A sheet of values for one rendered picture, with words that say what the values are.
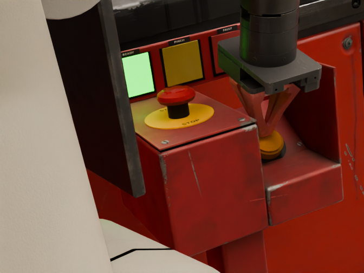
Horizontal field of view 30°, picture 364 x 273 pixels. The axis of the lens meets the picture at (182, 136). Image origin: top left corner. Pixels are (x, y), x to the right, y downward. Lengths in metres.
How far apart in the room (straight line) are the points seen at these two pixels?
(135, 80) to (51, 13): 0.55
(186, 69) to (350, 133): 0.40
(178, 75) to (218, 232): 0.20
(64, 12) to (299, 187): 0.52
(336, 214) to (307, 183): 0.42
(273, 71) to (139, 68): 0.17
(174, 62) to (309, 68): 0.17
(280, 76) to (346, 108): 0.44
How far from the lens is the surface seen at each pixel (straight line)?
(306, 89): 0.68
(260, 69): 0.67
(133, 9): 0.84
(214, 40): 0.79
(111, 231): 0.24
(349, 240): 1.18
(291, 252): 1.09
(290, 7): 0.65
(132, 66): 0.76
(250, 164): 0.67
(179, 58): 0.78
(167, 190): 0.64
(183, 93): 0.67
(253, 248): 0.77
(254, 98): 0.68
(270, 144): 0.75
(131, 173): 0.28
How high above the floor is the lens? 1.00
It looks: 20 degrees down
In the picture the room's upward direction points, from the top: 9 degrees counter-clockwise
